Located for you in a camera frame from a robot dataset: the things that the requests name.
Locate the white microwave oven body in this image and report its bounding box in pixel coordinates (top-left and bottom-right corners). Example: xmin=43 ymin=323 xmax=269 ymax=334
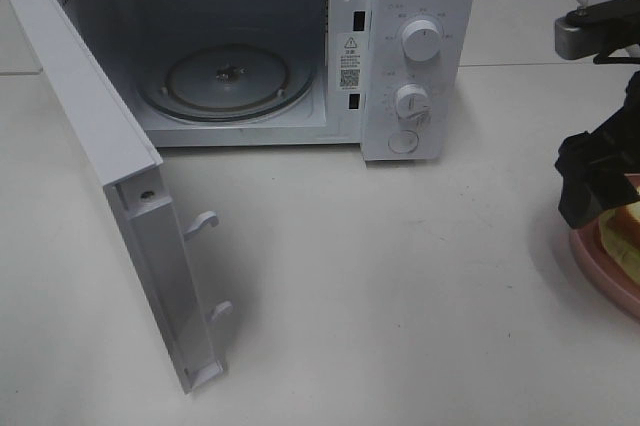
xmin=59 ymin=0 xmax=473 ymax=161

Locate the round white door button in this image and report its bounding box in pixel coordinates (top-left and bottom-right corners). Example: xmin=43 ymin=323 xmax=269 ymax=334
xmin=388 ymin=130 xmax=419 ymax=154

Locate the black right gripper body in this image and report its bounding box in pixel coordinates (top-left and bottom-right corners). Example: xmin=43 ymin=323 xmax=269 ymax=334
xmin=555 ymin=71 xmax=639 ymax=181

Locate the glass microwave turntable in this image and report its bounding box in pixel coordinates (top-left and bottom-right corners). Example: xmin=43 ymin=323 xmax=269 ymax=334
xmin=138 ymin=43 xmax=317 ymax=123

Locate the lower white timer knob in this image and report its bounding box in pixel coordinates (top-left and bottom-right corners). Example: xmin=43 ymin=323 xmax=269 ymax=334
xmin=394 ymin=83 xmax=431 ymax=121

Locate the black camera cable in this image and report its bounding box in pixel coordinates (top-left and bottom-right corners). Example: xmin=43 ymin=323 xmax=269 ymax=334
xmin=592 ymin=45 xmax=640 ymax=67

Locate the sandwich with lettuce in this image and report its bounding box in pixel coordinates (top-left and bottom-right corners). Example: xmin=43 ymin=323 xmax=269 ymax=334
xmin=598 ymin=201 xmax=639 ymax=284

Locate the pink round plate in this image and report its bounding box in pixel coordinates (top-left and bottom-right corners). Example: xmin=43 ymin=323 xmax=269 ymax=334
xmin=569 ymin=214 xmax=639 ymax=320

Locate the upper white power knob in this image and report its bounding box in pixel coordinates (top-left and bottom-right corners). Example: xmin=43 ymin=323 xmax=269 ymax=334
xmin=401 ymin=18 xmax=443 ymax=62

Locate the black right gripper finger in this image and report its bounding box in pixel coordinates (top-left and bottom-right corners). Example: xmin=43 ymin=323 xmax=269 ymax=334
xmin=558 ymin=171 xmax=639 ymax=229

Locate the white warning label sticker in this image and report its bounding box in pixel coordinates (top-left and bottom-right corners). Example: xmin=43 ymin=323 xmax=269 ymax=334
xmin=336 ymin=32 xmax=366 ymax=91

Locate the white microwave door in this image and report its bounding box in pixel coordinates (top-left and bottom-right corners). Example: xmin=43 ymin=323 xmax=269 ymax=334
xmin=8 ymin=0 xmax=233 ymax=393

